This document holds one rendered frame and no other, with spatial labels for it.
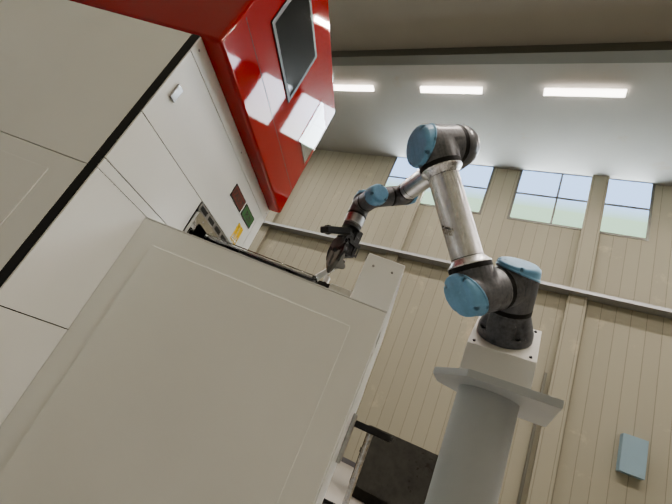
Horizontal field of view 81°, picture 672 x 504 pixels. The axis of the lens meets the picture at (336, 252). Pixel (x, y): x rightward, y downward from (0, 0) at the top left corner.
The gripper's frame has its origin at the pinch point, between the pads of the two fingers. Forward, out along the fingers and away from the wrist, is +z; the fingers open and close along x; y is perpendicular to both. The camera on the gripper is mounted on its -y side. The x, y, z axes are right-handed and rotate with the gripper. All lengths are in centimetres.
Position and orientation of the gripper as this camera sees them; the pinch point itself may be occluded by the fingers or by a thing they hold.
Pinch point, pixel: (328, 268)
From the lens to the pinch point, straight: 144.7
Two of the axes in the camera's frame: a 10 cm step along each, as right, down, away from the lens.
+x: -6.3, 0.4, 7.8
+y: 6.8, 5.1, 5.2
